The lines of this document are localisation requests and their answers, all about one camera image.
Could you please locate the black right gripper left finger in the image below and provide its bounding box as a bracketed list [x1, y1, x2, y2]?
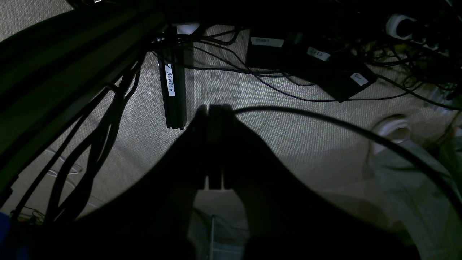
[66, 105, 207, 260]

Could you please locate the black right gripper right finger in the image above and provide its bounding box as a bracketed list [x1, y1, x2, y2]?
[223, 108, 420, 260]

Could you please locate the white shoe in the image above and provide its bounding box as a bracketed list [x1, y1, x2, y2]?
[371, 114, 411, 144]

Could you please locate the black aluminium profile leg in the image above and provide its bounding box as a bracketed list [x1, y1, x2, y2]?
[155, 49, 187, 130]

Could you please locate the black labelled power adapter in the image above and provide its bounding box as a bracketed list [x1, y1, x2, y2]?
[245, 36, 302, 71]

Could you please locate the thick black cable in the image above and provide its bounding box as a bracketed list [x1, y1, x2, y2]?
[233, 106, 462, 213]

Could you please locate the black cable bundle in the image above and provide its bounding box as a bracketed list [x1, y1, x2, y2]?
[11, 51, 145, 222]

